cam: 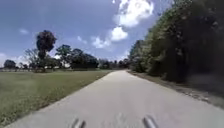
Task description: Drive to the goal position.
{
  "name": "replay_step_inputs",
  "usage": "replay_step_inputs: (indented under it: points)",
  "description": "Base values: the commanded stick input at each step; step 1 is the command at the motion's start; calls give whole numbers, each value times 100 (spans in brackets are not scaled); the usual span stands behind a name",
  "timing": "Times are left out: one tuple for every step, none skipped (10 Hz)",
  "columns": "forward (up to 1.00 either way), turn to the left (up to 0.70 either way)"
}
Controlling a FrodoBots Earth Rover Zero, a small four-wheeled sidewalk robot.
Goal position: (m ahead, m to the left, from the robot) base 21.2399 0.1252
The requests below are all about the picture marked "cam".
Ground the pale grey paved path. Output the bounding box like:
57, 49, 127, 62
3, 69, 224, 128

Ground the distant row of trees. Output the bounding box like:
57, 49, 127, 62
2, 44, 131, 71

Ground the robot's own part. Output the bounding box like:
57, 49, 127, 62
71, 118, 87, 128
142, 115, 159, 128

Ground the tall dark tree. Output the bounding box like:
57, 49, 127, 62
34, 29, 58, 73

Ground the dense wood of trees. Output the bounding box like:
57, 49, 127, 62
128, 0, 224, 88

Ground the grass verge strip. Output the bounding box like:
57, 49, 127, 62
127, 69, 224, 110

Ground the green grass field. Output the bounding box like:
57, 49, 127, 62
0, 69, 114, 128

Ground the low fence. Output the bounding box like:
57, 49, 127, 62
0, 68, 38, 73

